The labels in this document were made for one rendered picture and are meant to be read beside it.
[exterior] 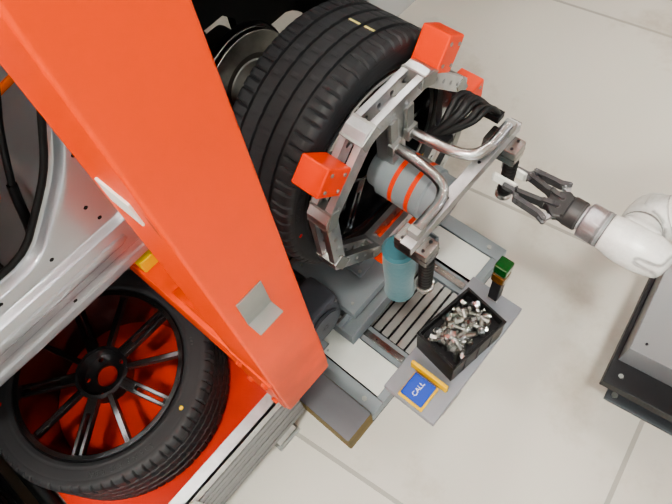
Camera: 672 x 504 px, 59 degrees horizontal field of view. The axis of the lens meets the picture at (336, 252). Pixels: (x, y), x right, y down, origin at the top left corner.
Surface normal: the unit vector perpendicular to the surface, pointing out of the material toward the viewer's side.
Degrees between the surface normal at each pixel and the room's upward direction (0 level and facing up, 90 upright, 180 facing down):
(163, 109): 90
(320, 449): 0
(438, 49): 55
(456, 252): 0
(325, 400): 0
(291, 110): 30
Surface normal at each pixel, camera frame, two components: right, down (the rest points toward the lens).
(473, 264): -0.10, -0.47
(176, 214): 0.75, 0.54
